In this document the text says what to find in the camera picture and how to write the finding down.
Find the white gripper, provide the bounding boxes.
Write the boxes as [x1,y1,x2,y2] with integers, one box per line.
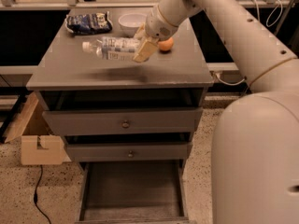
[133,6,178,63]

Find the clear plastic water bottle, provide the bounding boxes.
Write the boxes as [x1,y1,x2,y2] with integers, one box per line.
[82,36,140,61]

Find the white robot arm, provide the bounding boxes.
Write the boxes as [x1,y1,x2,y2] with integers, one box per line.
[134,0,299,224]

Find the grey top drawer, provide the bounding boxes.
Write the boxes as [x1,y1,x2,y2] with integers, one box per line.
[43,108,203,136]

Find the grey wooden drawer cabinet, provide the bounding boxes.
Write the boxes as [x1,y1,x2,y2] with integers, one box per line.
[25,6,215,224]

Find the grey middle drawer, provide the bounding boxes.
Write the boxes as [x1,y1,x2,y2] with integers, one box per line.
[65,143,192,162]

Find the grey open bottom drawer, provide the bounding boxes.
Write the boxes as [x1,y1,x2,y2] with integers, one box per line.
[75,160,196,224]

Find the orange fruit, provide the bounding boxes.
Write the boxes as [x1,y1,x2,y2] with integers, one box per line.
[158,37,174,51]

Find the white ceramic bowl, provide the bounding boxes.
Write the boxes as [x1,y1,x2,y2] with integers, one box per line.
[119,13,147,37]

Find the blue chip bag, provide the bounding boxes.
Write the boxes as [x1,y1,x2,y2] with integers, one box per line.
[64,12,113,35]

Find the metal stand pole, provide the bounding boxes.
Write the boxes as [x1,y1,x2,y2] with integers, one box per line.
[274,0,296,35]

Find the light wooden box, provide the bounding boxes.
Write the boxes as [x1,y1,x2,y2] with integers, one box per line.
[5,93,70,165]

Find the black power cable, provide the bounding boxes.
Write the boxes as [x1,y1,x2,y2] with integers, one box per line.
[33,165,52,224]

